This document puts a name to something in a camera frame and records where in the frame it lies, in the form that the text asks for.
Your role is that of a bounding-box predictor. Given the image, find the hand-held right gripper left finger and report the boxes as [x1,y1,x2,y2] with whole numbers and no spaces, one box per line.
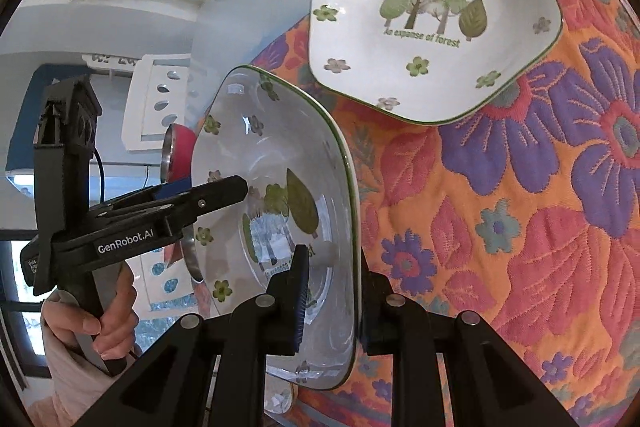
[70,244,311,427]

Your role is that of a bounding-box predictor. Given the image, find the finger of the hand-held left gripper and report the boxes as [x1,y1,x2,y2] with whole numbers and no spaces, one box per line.
[152,178,193,202]
[162,175,249,233]

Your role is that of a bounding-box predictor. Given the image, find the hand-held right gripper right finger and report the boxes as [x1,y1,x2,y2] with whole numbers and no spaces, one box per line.
[360,257,581,427]

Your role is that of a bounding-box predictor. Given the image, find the white floral plate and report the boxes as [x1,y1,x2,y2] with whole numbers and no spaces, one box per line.
[190,66,362,392]
[308,0,565,126]

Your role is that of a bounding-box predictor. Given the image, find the person's left forearm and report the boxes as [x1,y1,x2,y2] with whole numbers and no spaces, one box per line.
[42,329,128,427]

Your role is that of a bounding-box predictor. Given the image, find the person's left hand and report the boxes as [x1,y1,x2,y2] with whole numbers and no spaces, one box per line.
[42,264,141,358]

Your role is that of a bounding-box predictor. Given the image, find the red steel bowl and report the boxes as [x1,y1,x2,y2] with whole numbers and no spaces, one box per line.
[161,123,199,184]

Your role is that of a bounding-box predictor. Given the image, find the white chair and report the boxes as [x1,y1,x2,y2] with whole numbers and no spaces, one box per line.
[135,252,201,315]
[122,54,195,152]

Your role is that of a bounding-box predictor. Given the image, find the white carved furniture trim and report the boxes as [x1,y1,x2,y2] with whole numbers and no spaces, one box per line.
[80,51,147,68]

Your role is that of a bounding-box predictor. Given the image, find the floral orange tablecloth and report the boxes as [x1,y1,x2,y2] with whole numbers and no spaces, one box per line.
[195,0,640,427]

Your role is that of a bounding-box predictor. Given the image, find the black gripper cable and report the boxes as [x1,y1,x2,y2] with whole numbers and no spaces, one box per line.
[91,146,107,204]

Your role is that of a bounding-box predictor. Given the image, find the blue wall picture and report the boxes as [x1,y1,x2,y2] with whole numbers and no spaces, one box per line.
[11,64,87,174]

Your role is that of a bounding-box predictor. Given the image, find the dark window frame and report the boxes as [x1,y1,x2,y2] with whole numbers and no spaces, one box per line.
[0,229,51,380]

